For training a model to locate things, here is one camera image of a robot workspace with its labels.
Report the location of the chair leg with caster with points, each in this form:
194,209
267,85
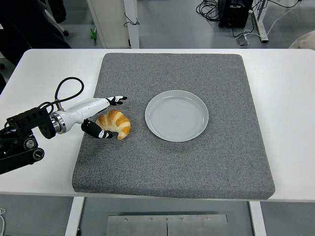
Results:
66,32

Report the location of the white table leg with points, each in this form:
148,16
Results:
258,218
73,216

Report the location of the white cabinet panel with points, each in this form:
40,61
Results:
110,19

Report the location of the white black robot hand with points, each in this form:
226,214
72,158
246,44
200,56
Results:
83,109

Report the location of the black computer box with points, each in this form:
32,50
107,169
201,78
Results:
233,14

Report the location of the white desk post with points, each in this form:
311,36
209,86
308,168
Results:
133,37

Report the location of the light grey round plate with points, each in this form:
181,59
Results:
176,118

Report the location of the beige rounded object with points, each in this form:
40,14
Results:
305,41

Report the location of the white desk leg with foot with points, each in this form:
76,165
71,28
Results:
262,24

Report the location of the golden croissant bread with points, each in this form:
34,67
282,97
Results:
118,123

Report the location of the person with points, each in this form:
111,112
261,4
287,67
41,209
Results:
24,24

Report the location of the small green floor object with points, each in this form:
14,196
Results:
93,36

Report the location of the grey speckled mat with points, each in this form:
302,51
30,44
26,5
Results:
172,167

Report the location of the grey metal plate with screws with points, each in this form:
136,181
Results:
167,225

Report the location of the small grey floor adapter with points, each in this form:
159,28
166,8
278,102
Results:
243,41

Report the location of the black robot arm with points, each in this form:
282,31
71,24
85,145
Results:
27,118

